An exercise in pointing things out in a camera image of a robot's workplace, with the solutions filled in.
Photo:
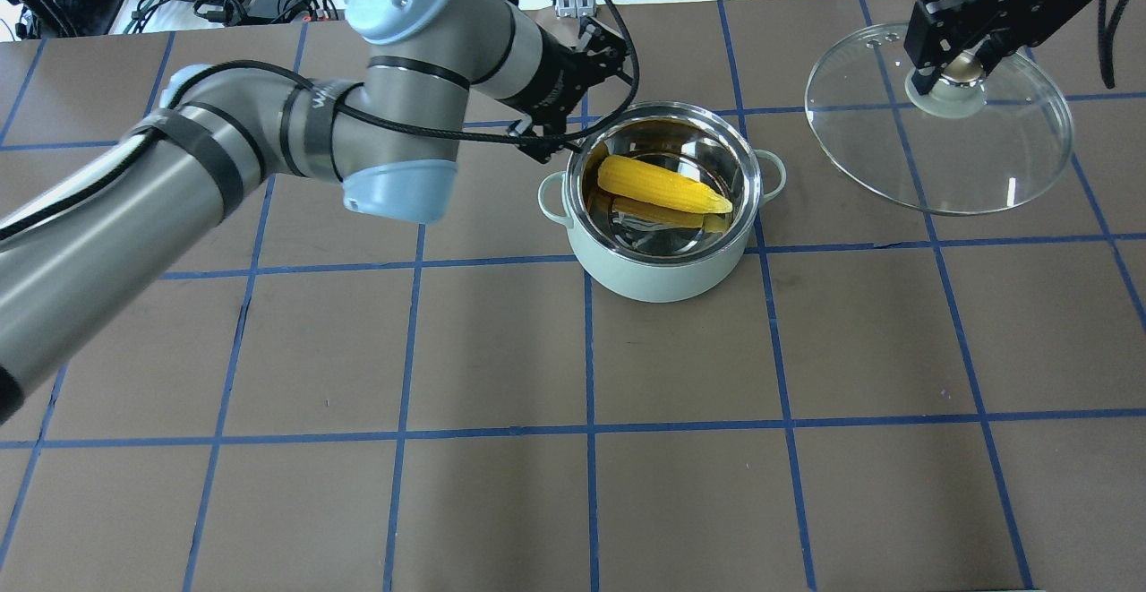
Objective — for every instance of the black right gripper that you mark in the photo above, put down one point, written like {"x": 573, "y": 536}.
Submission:
{"x": 1022, "y": 3}

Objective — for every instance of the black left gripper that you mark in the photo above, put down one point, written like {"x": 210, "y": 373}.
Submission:
{"x": 549, "y": 75}

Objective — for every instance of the yellow corn cob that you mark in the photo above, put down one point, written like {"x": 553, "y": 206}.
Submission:
{"x": 645, "y": 182}

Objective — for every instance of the glass pot lid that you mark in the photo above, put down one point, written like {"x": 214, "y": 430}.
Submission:
{"x": 977, "y": 143}

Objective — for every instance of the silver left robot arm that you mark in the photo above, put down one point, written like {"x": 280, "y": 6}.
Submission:
{"x": 440, "y": 72}

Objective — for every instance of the pale green cooking pot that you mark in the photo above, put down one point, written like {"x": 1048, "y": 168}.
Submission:
{"x": 653, "y": 254}

